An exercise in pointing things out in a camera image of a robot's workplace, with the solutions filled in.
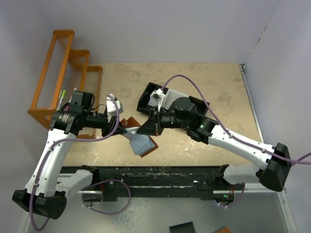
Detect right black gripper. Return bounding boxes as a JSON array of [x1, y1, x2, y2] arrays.
[[137, 106, 189, 137]]

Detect brown leather card holder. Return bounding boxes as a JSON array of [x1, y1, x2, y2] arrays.
[[121, 116, 158, 158]]

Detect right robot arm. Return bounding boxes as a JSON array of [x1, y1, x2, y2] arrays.
[[137, 97, 292, 192]]

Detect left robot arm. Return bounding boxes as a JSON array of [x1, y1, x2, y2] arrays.
[[12, 91, 124, 219]]

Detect black and white organizer tray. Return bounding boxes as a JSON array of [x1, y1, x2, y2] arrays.
[[137, 82, 208, 116]]

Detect silver item in tray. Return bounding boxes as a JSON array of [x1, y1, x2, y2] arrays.
[[148, 99, 158, 107]]

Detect green marker pen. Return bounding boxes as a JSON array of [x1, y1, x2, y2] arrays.
[[57, 89, 66, 110]]

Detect orange wooden tiered rack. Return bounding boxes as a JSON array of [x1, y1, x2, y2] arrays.
[[28, 30, 103, 129]]

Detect black box at bottom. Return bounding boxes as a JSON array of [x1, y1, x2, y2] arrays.
[[169, 222, 196, 233]]

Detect orange object at bottom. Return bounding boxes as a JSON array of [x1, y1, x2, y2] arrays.
[[214, 227, 231, 233]]

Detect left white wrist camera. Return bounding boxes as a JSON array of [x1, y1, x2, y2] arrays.
[[106, 94, 123, 121]]

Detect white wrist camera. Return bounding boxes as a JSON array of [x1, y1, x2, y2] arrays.
[[149, 88, 166, 108], [106, 94, 123, 121]]

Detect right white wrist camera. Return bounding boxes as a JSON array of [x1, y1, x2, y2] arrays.
[[149, 88, 166, 108]]

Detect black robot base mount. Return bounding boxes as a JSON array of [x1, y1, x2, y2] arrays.
[[58, 166, 243, 202]]

